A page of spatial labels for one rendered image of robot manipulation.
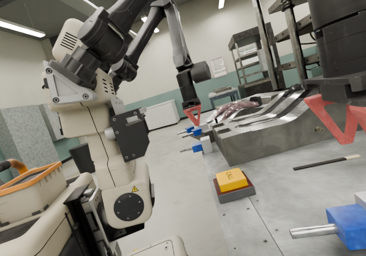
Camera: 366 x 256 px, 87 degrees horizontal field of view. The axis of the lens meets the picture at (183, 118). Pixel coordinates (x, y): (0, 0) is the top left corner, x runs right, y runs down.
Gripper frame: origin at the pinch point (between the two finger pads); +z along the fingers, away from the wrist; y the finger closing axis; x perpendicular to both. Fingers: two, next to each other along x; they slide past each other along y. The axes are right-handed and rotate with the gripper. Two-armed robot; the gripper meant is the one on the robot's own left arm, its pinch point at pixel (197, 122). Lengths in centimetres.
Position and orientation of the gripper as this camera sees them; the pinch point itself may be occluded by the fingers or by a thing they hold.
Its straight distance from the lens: 75.6
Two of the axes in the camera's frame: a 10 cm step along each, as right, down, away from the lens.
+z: 2.9, 9.5, 1.1
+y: 1.0, -1.5, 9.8
